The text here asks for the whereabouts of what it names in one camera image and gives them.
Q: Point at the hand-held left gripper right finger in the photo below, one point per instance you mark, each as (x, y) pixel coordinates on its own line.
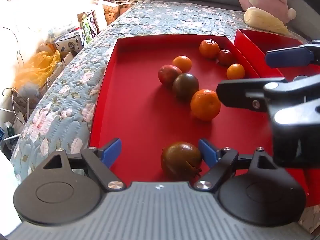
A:
(207, 152)

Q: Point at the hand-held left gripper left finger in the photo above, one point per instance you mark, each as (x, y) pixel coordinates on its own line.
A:
(113, 152)

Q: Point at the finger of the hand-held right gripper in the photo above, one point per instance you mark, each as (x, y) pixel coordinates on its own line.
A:
(285, 56)
(235, 92)

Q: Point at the small orange tangerine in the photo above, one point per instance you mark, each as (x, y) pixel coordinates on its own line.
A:
(235, 71)
(182, 63)

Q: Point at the dark brown tomato with calyx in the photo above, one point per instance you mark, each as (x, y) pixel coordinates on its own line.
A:
(180, 158)

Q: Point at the small red tray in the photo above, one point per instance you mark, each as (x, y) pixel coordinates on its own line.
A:
(257, 45)

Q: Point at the large orange tangerine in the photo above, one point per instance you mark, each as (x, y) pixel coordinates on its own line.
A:
(205, 104)

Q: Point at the small red apple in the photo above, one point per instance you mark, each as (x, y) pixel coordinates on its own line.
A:
(225, 57)

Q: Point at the large red tray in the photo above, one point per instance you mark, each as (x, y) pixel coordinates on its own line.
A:
(140, 110)

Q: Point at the orange tangerine with stem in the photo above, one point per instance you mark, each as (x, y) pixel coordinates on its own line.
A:
(209, 49)

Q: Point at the large red apple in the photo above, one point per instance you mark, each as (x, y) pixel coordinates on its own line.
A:
(168, 76)

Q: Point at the napa cabbage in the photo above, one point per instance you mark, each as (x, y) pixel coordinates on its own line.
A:
(265, 21)

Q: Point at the floral quilted bedspread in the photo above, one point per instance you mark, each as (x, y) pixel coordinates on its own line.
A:
(75, 85)

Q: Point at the cardboard box under bag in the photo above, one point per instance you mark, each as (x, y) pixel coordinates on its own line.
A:
(61, 62)

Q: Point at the yellow plastic bag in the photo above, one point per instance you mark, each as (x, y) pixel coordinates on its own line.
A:
(36, 68)

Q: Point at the white printed box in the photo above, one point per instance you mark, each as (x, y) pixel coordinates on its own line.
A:
(70, 43)

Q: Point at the green printed box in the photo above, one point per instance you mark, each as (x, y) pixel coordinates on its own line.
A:
(88, 28)

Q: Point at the brown cardboard box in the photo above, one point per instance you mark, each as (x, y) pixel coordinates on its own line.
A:
(112, 12)

